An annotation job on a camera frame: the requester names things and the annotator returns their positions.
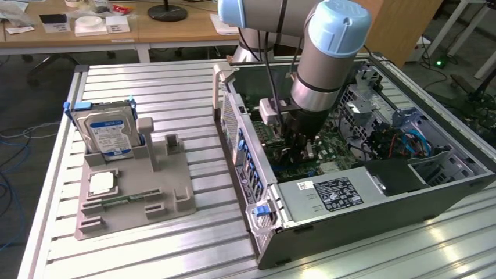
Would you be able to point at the white desk frame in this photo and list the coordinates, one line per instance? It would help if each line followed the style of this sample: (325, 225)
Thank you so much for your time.
(467, 29)

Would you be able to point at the hard disk with blue bracket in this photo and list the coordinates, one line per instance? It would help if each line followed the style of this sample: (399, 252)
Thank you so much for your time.
(108, 133)

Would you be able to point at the grey power supply unit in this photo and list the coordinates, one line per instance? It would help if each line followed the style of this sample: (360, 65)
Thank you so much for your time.
(333, 197)

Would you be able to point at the red packet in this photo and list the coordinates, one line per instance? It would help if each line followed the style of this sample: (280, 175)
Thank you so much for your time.
(120, 9)

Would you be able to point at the wooden desk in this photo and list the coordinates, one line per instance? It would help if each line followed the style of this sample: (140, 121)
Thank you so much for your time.
(39, 39)

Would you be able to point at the black round lamp base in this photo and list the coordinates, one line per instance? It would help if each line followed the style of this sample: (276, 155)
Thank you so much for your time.
(167, 13)

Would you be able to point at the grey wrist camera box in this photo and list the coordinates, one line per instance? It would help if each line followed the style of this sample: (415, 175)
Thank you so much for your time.
(269, 112)

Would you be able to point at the green RAM stick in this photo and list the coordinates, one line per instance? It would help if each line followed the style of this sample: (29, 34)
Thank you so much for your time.
(124, 200)

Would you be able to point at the white paper card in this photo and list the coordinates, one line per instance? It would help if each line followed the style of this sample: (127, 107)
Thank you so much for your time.
(19, 29)

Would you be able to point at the silver CPU chip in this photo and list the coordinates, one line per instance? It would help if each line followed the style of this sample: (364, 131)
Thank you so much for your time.
(101, 184)

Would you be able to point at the device with green light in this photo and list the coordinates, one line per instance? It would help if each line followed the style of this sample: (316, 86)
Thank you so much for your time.
(439, 63)

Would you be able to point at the black plastic shroud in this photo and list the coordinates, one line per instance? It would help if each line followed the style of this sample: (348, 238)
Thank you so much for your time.
(395, 177)

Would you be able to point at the blue case latch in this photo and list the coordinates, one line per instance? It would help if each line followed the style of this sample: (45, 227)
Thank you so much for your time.
(259, 210)

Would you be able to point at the white tape roll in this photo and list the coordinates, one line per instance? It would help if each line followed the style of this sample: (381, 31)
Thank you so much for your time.
(73, 3)

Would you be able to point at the wooden cabinet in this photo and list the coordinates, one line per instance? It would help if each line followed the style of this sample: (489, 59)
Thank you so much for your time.
(399, 29)

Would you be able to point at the black chair base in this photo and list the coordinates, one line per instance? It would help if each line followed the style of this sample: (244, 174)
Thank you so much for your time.
(49, 62)

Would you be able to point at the white box with black top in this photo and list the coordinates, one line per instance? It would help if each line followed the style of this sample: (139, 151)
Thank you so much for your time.
(53, 23)

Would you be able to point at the grey plastic parts rack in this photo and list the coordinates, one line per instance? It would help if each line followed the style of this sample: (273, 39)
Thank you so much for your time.
(135, 180)

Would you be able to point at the stack of white papers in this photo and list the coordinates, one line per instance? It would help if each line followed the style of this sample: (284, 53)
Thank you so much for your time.
(223, 27)

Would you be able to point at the open dark grey PC case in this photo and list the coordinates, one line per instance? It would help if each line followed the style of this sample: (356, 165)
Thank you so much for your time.
(348, 232)

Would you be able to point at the small plain white box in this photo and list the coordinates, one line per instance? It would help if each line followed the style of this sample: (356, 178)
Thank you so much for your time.
(116, 24)

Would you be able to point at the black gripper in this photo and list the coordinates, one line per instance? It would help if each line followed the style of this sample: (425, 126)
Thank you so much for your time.
(305, 128)

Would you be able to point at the silver chipset heatsink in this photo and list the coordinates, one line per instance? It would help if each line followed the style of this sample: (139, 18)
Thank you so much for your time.
(333, 167)

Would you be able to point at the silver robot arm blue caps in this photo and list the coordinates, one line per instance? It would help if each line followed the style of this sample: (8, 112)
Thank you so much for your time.
(333, 58)

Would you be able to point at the perforated metal disk bay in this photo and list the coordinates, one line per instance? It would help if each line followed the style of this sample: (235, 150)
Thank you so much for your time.
(360, 116)

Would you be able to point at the white box with white bowl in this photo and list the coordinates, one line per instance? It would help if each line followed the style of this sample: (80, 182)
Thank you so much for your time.
(91, 27)

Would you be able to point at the green motherboard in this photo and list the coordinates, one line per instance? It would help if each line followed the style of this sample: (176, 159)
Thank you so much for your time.
(337, 157)

